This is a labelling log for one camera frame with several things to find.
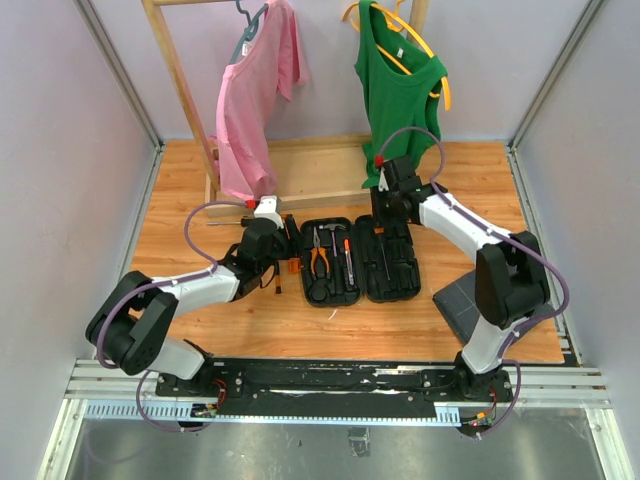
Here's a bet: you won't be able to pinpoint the orange handled pliers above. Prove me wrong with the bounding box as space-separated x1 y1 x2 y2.
310 228 330 278

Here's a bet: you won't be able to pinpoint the steel claw hammer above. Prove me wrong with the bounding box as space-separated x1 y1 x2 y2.
319 223 346 257

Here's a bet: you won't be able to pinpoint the black plastic tool case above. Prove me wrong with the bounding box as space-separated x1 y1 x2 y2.
290 215 421 307

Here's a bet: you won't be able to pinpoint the small orange screwdriver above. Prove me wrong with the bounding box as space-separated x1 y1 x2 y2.
374 227 391 282

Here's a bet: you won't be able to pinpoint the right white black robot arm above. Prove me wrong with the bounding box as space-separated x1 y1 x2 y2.
374 155 550 400

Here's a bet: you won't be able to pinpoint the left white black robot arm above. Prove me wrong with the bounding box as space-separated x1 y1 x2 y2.
85 214 295 396

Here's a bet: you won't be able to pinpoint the slim black orange screwdriver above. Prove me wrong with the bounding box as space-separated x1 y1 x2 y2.
273 260 283 295

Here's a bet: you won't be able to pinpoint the wooden clothes rack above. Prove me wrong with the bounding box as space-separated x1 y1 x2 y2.
141 0 430 219

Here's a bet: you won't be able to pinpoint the pink t-shirt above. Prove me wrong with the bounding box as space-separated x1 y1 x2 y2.
216 1 310 200

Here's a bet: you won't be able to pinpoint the grey folded cloth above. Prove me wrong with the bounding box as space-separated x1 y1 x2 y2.
432 270 552 344

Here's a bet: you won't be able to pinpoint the green tank top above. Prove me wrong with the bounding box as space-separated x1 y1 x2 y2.
354 1 447 189

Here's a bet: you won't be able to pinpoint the orange clothes hanger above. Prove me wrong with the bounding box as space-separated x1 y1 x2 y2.
341 0 452 111

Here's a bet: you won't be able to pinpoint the grey clothes hanger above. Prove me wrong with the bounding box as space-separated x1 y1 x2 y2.
229 0 269 65

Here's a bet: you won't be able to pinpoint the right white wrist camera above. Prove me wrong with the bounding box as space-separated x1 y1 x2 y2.
374 155 389 192

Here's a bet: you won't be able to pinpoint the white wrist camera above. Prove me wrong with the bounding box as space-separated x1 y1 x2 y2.
374 155 389 192
246 195 284 228

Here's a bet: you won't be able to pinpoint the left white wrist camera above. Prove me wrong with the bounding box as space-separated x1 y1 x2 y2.
246 195 284 228

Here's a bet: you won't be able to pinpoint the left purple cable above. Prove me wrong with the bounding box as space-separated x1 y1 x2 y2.
94 199 256 434

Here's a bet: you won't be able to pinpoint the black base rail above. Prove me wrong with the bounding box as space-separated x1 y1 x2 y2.
155 357 515 420

